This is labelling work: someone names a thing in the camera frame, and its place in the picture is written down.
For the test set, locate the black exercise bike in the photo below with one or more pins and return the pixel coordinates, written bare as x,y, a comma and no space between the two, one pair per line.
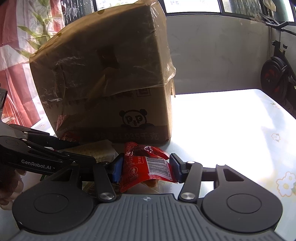
278,78

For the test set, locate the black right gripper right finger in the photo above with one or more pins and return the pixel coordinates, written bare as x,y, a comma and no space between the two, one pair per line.
191,174

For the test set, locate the brown cardboard box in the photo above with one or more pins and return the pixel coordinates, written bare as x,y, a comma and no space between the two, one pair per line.
108,76

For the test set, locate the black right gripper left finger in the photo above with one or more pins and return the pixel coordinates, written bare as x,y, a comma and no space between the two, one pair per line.
105,175

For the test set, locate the person's left hand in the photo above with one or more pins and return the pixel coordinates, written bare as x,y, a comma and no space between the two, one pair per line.
11,185

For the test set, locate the red barcode snack packet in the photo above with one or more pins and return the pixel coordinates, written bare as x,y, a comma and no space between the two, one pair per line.
144,164

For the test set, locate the beige cracker pack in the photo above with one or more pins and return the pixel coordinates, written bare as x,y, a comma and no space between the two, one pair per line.
102,151

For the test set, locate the red floral curtain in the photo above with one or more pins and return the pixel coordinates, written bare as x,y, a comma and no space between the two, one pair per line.
25,26

